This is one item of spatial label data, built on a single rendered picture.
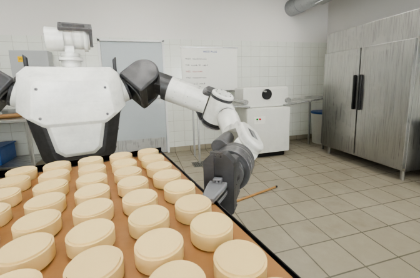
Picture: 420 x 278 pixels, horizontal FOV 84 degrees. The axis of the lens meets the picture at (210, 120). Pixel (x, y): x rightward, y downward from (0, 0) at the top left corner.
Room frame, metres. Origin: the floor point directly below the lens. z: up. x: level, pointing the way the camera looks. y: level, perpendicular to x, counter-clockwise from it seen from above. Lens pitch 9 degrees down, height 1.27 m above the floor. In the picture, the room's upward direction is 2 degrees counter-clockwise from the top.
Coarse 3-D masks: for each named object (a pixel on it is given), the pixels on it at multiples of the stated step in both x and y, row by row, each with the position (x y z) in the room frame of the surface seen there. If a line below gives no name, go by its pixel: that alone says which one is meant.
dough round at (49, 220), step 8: (24, 216) 0.27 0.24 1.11; (32, 216) 0.27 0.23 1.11; (40, 216) 0.27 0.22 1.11; (48, 216) 0.27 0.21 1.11; (56, 216) 0.27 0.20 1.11; (16, 224) 0.26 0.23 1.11; (24, 224) 0.26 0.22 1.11; (32, 224) 0.25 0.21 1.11; (40, 224) 0.25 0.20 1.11; (48, 224) 0.26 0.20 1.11; (56, 224) 0.26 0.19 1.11; (16, 232) 0.24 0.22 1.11; (24, 232) 0.24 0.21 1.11; (32, 232) 0.24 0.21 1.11; (48, 232) 0.25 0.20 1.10; (56, 232) 0.26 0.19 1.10
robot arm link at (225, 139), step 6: (228, 132) 0.60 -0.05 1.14; (216, 138) 0.55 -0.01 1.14; (222, 138) 0.54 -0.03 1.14; (228, 138) 0.57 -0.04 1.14; (216, 144) 0.53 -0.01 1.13; (222, 144) 0.53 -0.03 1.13; (228, 144) 0.51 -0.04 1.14; (234, 144) 0.51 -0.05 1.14; (240, 144) 0.51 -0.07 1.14; (246, 150) 0.50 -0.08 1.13; (252, 156) 0.50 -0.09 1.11
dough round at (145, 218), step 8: (144, 208) 0.29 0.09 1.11; (152, 208) 0.28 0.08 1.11; (160, 208) 0.28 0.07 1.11; (136, 216) 0.27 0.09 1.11; (144, 216) 0.27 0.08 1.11; (152, 216) 0.27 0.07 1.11; (160, 216) 0.27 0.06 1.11; (168, 216) 0.27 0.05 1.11; (128, 224) 0.26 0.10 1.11; (136, 224) 0.25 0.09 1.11; (144, 224) 0.25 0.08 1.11; (152, 224) 0.25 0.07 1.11; (160, 224) 0.25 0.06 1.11; (168, 224) 0.27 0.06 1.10; (136, 232) 0.25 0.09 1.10; (144, 232) 0.25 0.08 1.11
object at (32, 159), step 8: (8, 112) 3.63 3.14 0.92; (16, 112) 3.66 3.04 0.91; (0, 120) 3.05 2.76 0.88; (8, 120) 3.04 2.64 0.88; (16, 120) 3.06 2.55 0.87; (24, 120) 3.08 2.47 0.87; (32, 144) 3.15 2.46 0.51; (32, 152) 3.12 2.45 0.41; (16, 160) 3.37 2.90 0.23; (24, 160) 3.36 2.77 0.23; (32, 160) 3.12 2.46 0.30; (40, 160) 3.37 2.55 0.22; (0, 168) 3.04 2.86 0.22; (8, 168) 3.06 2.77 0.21
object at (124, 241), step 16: (112, 176) 0.45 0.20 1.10; (144, 176) 0.44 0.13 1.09; (112, 192) 0.37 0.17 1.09; (160, 192) 0.37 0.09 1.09; (16, 208) 0.33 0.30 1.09; (64, 224) 0.28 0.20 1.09; (176, 224) 0.28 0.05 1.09; (0, 240) 0.26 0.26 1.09; (64, 240) 0.25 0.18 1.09; (128, 240) 0.25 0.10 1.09; (64, 256) 0.23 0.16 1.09; (128, 256) 0.22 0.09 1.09; (192, 256) 0.22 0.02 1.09; (208, 256) 0.22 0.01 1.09; (48, 272) 0.20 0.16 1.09; (128, 272) 0.20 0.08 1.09; (208, 272) 0.20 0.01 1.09; (272, 272) 0.20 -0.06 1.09
